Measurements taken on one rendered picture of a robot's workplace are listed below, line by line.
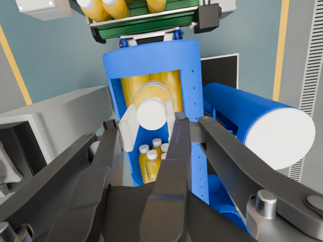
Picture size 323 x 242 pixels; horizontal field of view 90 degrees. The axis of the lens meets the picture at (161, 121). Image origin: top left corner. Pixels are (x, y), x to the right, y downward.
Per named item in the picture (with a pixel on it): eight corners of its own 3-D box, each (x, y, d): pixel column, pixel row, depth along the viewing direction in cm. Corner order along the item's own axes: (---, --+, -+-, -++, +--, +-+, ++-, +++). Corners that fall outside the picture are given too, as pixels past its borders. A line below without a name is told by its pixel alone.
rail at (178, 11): (93, 28, 59) (90, 26, 56) (93, 25, 59) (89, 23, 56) (203, 10, 57) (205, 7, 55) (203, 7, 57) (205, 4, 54)
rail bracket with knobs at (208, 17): (188, 35, 65) (193, 30, 55) (187, 15, 62) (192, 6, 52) (213, 31, 64) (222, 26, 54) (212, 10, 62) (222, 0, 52)
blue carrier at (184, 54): (151, 223, 91) (150, 289, 64) (114, 57, 62) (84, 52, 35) (202, 215, 91) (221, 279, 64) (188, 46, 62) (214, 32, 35)
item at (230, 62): (188, 188, 202) (191, 197, 188) (176, 61, 152) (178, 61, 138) (230, 183, 200) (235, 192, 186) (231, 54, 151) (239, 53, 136)
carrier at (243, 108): (207, 76, 143) (191, 105, 151) (272, 94, 60) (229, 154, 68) (234, 90, 147) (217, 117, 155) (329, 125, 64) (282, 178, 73)
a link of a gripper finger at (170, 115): (166, 116, 14) (174, 115, 14) (165, 99, 21) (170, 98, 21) (170, 146, 15) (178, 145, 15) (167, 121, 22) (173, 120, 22)
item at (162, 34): (139, 48, 63) (134, 44, 52) (138, 41, 63) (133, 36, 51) (164, 44, 63) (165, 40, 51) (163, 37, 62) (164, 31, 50)
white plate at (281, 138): (275, 96, 59) (272, 95, 60) (232, 155, 67) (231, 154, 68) (331, 126, 63) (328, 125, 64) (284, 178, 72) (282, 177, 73)
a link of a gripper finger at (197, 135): (177, 130, 13) (215, 125, 13) (172, 112, 17) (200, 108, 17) (179, 147, 13) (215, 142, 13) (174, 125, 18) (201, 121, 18)
